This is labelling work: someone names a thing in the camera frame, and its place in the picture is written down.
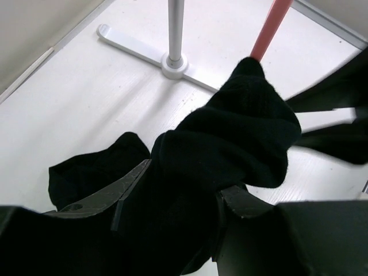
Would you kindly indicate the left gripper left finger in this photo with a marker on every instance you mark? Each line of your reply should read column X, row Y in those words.
column 118, row 207

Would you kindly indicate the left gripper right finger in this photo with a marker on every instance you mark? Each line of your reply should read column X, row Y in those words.
column 235, row 208

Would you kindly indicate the black t shirt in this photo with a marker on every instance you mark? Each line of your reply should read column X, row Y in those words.
column 240, row 136

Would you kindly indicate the pink plastic hanger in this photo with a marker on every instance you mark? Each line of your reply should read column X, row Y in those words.
column 273, row 20

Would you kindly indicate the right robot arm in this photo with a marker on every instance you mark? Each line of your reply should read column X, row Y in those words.
column 345, row 88

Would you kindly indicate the silver clothes rack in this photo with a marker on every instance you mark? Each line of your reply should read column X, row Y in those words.
column 173, row 63

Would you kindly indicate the aluminium rail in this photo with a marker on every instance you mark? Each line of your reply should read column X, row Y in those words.
column 331, row 24

